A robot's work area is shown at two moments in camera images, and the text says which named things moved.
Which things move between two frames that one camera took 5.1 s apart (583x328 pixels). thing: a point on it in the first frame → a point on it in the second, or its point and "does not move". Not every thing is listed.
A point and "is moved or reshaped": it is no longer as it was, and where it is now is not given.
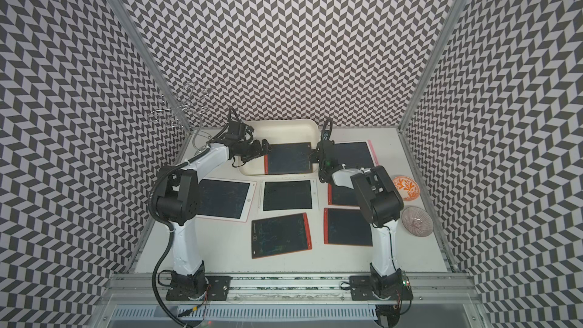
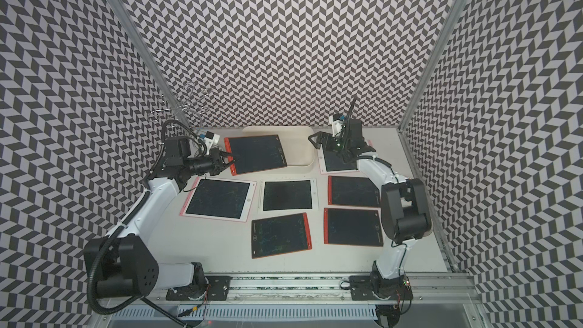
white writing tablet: (288, 195) does not move
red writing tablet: (280, 234) does not move
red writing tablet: (285, 159) is moved or reshaped
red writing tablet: (346, 227) does not move
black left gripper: (266, 148) → (216, 156)
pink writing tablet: (225, 199) does not move
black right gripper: (313, 156) → (320, 137)
